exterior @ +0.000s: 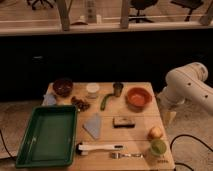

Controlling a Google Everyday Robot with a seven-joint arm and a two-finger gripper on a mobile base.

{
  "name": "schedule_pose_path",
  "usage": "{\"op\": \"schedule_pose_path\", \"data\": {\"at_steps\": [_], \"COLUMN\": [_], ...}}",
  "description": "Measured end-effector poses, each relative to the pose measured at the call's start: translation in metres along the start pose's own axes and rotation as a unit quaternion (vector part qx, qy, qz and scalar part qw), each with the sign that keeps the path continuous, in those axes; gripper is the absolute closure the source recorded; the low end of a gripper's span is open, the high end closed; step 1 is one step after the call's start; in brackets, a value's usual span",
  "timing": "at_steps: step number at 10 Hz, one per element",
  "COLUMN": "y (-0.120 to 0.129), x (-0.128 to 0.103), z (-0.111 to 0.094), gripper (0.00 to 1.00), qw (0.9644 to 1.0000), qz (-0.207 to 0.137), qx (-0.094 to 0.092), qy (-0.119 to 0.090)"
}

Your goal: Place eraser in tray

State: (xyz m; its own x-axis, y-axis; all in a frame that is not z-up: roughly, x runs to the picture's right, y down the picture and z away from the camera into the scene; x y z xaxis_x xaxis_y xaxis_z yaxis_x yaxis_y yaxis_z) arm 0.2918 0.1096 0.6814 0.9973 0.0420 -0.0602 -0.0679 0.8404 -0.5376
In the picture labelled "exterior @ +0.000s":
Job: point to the silver fork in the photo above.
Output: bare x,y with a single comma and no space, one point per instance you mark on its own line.
122,155

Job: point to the light blue cloth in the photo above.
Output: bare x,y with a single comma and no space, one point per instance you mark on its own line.
49,100

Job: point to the orange bowl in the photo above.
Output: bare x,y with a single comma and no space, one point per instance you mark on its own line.
138,97

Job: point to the brown grape bunch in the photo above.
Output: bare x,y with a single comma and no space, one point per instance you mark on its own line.
82,105

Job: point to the dark red bowl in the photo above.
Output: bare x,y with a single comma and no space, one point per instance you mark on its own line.
63,87

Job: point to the office chair left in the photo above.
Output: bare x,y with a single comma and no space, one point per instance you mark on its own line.
43,3

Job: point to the white handled brush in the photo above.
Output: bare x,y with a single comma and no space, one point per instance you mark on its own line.
84,149

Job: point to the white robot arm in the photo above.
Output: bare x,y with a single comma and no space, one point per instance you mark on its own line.
185,83

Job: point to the green plastic tray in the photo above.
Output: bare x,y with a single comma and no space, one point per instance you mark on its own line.
49,139

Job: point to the office chair right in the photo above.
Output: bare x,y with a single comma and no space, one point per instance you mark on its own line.
190,4

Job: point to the grey triangular cloth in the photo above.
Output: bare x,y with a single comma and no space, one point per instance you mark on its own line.
93,126

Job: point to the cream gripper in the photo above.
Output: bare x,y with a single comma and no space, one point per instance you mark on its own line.
168,117

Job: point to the green cucumber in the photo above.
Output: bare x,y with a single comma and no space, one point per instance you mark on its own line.
104,101

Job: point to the red yellow apple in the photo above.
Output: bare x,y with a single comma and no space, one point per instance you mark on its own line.
155,133

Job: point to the office chair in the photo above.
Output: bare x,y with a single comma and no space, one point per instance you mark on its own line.
190,4
43,3
140,5

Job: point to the dark metal cup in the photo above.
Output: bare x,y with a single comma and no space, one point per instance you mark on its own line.
118,87

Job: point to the office chair middle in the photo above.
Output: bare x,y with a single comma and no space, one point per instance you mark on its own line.
140,5

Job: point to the green lidded cup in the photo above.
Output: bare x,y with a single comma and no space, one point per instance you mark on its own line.
156,150

